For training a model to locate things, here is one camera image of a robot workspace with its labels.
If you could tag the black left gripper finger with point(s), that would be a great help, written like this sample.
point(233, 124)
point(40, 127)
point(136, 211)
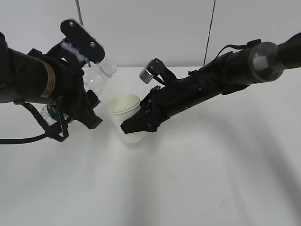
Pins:
point(83, 111)
point(56, 52)

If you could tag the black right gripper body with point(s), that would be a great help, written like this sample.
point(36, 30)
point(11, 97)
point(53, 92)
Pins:
point(171, 100)

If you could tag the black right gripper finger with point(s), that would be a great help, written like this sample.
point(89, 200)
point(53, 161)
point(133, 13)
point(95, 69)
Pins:
point(142, 121)
point(148, 103)

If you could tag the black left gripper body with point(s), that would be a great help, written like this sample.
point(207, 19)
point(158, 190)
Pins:
point(71, 86)

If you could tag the white paper cup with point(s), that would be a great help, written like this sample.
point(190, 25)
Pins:
point(120, 109)

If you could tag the clear water bottle green label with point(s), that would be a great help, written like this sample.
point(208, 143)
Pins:
point(95, 79)

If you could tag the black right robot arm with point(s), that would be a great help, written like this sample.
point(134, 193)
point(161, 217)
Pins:
point(244, 65)

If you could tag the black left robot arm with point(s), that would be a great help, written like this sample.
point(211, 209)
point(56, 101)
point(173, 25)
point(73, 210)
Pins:
point(54, 78)

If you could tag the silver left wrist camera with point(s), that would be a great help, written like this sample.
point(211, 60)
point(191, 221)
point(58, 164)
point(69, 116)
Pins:
point(79, 42)

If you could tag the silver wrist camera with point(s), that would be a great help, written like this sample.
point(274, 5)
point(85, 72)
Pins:
point(156, 70)
point(79, 42)

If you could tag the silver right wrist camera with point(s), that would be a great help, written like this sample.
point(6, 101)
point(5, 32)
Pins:
point(156, 70)

